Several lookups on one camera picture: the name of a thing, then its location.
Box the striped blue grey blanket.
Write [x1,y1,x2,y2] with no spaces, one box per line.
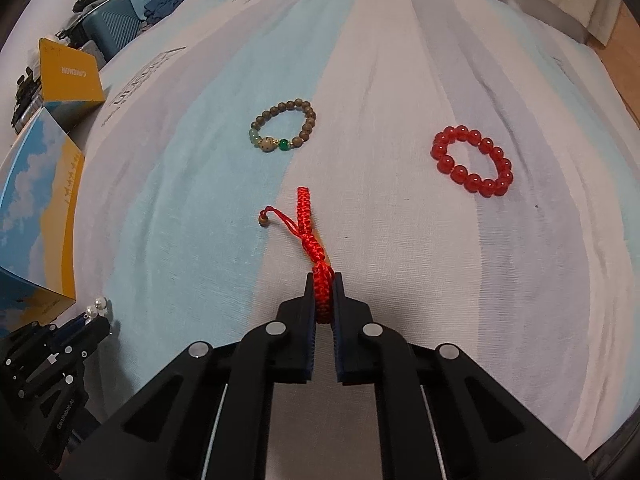
[47,0,640,461]

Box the blue ribbed suitcase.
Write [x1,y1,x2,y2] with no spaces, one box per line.
[81,0,147,62]

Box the brown and green bead bracelet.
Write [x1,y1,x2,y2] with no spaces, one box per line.
[248,99,318,156]

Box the red bead bracelet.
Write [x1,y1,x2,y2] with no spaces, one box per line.
[431,125,515,191]

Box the small pearl strand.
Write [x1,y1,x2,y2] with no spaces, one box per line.
[81,296,111,321]

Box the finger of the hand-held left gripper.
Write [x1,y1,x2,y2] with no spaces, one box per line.
[64,317,112,362]
[50,315,102,342]

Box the red cord bracelet gold tube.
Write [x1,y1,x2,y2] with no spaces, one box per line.
[257,187,336,325]

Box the beige curtain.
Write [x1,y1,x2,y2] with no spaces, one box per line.
[562,0,623,48]

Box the blue and yellow cardboard box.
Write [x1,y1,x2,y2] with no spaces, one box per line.
[0,36,109,333]

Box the dark blue clothing pile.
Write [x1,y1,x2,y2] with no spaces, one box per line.
[144,0,197,24]

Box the wooden headboard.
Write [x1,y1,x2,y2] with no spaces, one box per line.
[597,5,640,128]

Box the silver hard case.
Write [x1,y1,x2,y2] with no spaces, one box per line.
[10,62,47,137]

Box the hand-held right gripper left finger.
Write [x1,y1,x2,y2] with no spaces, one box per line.
[65,270,317,480]

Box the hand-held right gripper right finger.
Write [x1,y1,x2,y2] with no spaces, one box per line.
[330,271,592,480]

